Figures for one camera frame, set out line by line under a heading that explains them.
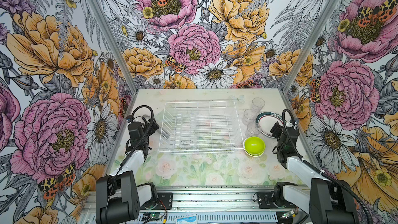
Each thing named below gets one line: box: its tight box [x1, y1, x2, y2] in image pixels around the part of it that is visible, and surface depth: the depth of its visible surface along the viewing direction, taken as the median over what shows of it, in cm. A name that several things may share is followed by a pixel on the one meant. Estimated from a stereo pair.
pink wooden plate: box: [256, 111, 284, 138], surface depth 103 cm
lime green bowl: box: [243, 136, 266, 158], surface depth 91 cm
